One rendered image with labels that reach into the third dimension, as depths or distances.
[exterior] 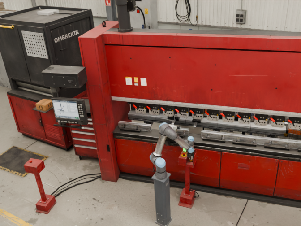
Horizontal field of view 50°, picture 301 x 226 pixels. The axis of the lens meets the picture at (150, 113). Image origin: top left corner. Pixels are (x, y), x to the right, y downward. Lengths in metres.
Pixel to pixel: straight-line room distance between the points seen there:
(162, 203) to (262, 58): 2.13
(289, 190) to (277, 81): 1.55
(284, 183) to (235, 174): 0.63
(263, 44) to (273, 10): 4.17
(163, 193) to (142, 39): 1.91
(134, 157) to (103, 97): 1.07
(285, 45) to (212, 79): 0.90
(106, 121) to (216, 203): 1.93
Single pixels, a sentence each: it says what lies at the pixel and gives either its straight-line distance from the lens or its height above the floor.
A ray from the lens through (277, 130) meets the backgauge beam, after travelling 4.66.
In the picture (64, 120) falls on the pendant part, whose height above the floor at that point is 1.29.
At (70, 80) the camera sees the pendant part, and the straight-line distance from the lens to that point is 4.09.
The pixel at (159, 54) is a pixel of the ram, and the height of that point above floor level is 2.04.
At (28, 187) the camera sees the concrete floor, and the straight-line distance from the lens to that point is 5.55.
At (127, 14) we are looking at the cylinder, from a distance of 4.19.
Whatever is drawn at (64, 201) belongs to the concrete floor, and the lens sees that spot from 5.09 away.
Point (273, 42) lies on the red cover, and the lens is 3.86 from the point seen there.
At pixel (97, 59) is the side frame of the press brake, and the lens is 4.19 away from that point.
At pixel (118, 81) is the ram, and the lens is 4.43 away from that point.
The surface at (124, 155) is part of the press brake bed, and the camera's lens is 4.92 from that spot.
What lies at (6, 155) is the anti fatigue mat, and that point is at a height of 0.01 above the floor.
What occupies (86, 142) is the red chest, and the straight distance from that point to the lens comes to 5.47.
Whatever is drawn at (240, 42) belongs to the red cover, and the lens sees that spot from 3.86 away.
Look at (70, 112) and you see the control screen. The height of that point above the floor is 1.42.
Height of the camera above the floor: 3.36
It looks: 29 degrees down
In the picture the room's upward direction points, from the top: 4 degrees counter-clockwise
